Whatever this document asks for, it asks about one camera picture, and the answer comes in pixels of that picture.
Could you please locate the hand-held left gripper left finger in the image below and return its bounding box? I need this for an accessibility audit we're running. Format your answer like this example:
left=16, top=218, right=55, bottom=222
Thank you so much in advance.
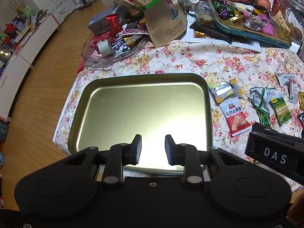
left=60, top=134, right=142, bottom=186

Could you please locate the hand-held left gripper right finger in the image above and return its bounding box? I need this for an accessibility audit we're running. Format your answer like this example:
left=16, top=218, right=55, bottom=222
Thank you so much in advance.
left=165, top=134, right=245, bottom=187

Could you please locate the gold metal tray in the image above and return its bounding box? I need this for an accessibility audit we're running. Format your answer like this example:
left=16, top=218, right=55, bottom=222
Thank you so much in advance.
left=68, top=73, right=213, bottom=175

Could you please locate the green yellow pea packet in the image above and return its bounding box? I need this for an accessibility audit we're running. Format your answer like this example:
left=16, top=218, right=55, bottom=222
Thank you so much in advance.
left=269, top=93, right=293, bottom=126

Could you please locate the red snack packet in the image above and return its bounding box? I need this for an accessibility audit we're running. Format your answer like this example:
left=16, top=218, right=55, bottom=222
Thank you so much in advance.
left=218, top=100, right=252, bottom=137

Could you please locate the green white triangular packet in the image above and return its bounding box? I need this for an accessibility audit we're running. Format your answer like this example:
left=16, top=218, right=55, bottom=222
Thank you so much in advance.
left=247, top=87, right=276, bottom=111

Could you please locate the white pink stick packet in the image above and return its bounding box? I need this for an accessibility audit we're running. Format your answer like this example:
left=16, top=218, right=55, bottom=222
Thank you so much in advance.
left=288, top=78, right=299, bottom=104

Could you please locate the grey white snack packet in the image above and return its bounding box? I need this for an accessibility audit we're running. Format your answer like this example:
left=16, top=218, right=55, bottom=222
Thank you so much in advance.
left=275, top=73, right=298, bottom=87

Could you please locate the silver yellow snack packet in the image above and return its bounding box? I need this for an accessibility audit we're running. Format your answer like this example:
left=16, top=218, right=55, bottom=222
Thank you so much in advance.
left=209, top=78, right=244, bottom=104

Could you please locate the floral tablecloth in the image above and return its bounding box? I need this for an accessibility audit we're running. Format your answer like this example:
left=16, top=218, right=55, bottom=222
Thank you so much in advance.
left=52, top=40, right=304, bottom=193

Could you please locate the clear glass dish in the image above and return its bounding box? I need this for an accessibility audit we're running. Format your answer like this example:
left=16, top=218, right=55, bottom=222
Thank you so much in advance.
left=81, top=32, right=146, bottom=70

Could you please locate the black white snack packet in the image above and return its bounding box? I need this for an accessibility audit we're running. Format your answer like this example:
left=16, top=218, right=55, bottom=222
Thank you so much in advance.
left=112, top=40, right=131, bottom=57

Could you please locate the tape roll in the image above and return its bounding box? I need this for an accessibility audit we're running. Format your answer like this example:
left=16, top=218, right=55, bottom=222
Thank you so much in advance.
left=98, top=40, right=114, bottom=57

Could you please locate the teal gold candy tray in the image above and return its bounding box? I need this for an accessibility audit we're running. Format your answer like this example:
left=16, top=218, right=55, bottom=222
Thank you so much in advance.
left=208, top=0, right=292, bottom=49

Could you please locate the red white patterned packet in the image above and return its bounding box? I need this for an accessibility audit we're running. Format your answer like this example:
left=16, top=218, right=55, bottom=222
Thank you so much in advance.
left=120, top=28, right=149, bottom=37

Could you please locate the kraft bag with sun logo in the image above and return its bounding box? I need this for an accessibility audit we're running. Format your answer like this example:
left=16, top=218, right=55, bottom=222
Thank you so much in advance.
left=142, top=0, right=188, bottom=48

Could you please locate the pink snack packet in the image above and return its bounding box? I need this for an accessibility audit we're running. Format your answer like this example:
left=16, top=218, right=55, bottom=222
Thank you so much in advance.
left=247, top=12, right=276, bottom=36

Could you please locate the long black packet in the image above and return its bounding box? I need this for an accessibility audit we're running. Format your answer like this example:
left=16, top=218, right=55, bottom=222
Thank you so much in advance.
left=190, top=21, right=238, bottom=44

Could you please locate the red foil packet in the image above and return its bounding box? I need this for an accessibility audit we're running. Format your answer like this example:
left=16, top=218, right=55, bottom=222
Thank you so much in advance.
left=105, top=14, right=124, bottom=37

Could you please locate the grey cardboard box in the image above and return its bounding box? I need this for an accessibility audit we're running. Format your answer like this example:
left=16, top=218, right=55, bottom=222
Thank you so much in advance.
left=87, top=6, right=124, bottom=35

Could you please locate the large glass bowl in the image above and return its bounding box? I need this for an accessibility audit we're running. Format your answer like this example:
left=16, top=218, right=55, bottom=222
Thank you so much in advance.
left=284, top=0, right=304, bottom=44

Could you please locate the small kraft packet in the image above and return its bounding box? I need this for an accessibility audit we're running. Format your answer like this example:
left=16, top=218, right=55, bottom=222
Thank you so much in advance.
left=271, top=11, right=291, bottom=34

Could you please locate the glass cookie jar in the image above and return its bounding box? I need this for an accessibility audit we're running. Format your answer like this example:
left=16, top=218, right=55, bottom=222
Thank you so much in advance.
left=194, top=1, right=215, bottom=25

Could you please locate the white cabinet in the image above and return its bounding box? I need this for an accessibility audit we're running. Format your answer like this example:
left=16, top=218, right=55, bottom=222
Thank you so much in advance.
left=0, top=14, right=60, bottom=121

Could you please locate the red can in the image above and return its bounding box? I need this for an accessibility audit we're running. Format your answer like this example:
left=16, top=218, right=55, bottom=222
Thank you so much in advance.
left=271, top=0, right=291, bottom=16

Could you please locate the metal bowl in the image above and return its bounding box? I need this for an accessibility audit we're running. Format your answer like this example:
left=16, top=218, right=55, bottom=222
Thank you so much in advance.
left=0, top=45, right=12, bottom=62

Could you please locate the white frame tray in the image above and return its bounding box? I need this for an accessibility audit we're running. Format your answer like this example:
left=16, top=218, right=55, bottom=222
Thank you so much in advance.
left=185, top=12, right=262, bottom=53

